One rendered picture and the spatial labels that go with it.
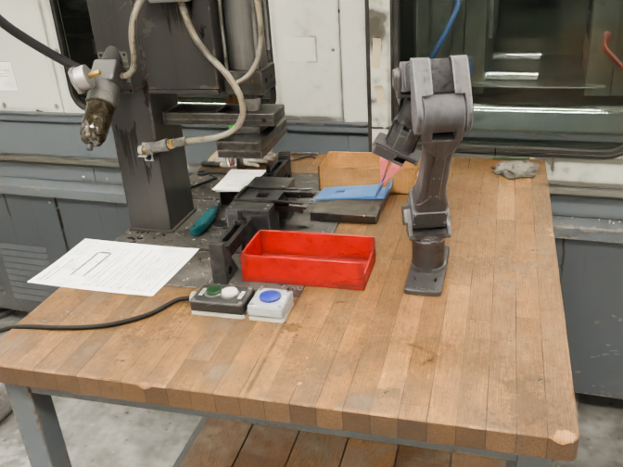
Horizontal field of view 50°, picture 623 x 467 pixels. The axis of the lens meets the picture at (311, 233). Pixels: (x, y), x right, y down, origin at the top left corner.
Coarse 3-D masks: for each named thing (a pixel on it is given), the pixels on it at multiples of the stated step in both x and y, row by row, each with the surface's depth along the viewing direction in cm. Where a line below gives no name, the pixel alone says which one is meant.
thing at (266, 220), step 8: (288, 200) 159; (232, 216) 148; (256, 216) 146; (264, 216) 146; (272, 216) 147; (280, 216) 160; (288, 216) 160; (256, 224) 147; (264, 224) 146; (272, 224) 148; (256, 232) 148; (248, 240) 149
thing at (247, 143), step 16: (256, 96) 143; (176, 112) 147; (192, 112) 146; (208, 112) 146; (224, 112) 150; (256, 112) 143; (272, 112) 143; (240, 128) 143; (256, 128) 142; (272, 128) 146; (224, 144) 140; (240, 144) 139; (256, 144) 138; (272, 144) 145
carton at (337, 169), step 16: (336, 160) 183; (352, 160) 182; (368, 160) 181; (320, 176) 174; (336, 176) 173; (352, 176) 171; (368, 176) 170; (400, 176) 168; (416, 176) 173; (400, 192) 170
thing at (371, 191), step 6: (342, 186) 152; (348, 186) 151; (354, 186) 150; (360, 186) 150; (366, 186) 149; (372, 186) 148; (378, 186) 141; (324, 192) 150; (330, 192) 150; (336, 192) 149; (348, 192) 148; (354, 192) 147; (360, 192) 146; (366, 192) 146; (372, 192) 145; (378, 192) 144; (318, 198) 147; (324, 198) 146; (330, 198) 146; (336, 198) 146; (342, 198) 145; (348, 198) 145; (354, 198) 144
